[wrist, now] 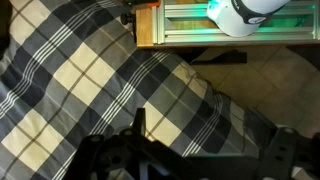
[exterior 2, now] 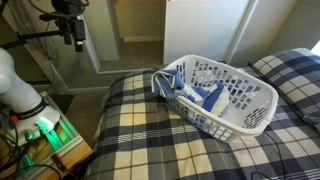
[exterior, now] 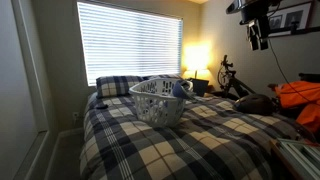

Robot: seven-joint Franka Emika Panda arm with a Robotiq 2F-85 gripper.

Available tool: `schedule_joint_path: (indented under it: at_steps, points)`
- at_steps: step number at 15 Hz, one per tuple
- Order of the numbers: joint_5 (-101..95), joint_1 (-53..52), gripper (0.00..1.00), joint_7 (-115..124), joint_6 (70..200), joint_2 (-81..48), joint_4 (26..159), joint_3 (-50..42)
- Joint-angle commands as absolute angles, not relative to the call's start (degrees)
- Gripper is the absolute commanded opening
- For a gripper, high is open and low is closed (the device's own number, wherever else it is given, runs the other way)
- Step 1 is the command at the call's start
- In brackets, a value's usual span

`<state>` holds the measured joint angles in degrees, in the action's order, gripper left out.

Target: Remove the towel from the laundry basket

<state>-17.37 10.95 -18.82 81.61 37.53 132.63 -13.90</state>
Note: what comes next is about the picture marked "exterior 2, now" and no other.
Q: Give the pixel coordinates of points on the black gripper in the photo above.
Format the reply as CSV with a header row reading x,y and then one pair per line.
x,y
68,8

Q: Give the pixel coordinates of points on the blue cloth garment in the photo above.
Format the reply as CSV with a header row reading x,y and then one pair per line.
x,y
173,83

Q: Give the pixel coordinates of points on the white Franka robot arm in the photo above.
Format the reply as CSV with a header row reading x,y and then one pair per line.
x,y
16,90

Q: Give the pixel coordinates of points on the white plastic laundry basket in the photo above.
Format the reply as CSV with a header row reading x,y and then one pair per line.
x,y
256,130

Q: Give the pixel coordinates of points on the aluminium and wood robot stand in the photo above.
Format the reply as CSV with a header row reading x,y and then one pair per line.
x,y
63,146

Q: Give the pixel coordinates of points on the orange clamp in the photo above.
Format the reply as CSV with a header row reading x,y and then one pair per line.
x,y
58,162

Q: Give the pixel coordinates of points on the white closet door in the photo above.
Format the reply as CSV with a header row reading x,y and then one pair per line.
x,y
200,30

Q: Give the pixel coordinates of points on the blue plaid bed comforter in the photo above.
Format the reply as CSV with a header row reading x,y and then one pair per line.
x,y
150,140

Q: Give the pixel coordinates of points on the blue plaid pillow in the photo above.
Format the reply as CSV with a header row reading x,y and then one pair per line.
x,y
293,76

